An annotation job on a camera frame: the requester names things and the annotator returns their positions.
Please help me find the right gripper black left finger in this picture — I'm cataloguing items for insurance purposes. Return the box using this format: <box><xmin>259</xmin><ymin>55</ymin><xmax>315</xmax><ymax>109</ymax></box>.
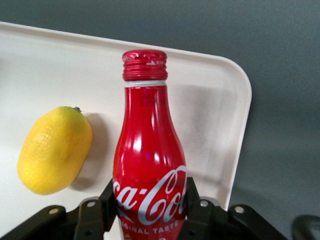
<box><xmin>0</xmin><ymin>178</ymin><xmax>119</xmax><ymax>240</ymax></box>

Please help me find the yellow lemon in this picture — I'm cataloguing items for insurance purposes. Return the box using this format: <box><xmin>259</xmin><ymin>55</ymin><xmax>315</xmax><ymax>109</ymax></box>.
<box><xmin>16</xmin><ymin>105</ymin><xmax>93</xmax><ymax>196</ymax></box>

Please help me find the beige plastic tray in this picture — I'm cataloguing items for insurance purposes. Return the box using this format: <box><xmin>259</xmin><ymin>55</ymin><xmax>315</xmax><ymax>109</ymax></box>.
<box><xmin>0</xmin><ymin>21</ymin><xmax>253</xmax><ymax>213</ymax></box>

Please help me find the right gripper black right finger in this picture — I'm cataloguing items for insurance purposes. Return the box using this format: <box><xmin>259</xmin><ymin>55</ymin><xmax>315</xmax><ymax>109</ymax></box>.
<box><xmin>177</xmin><ymin>176</ymin><xmax>289</xmax><ymax>240</ymax></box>

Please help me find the red coke bottle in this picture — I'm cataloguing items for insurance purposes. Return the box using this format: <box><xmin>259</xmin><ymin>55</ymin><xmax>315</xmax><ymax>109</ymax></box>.
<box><xmin>112</xmin><ymin>49</ymin><xmax>188</xmax><ymax>240</ymax></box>

